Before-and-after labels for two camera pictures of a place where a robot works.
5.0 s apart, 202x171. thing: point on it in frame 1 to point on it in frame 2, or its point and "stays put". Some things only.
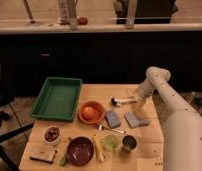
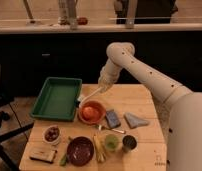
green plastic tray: x=58 y=99 stays put
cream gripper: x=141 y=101 to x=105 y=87
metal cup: x=129 y=142 stays put
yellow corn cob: x=99 y=148 stays put
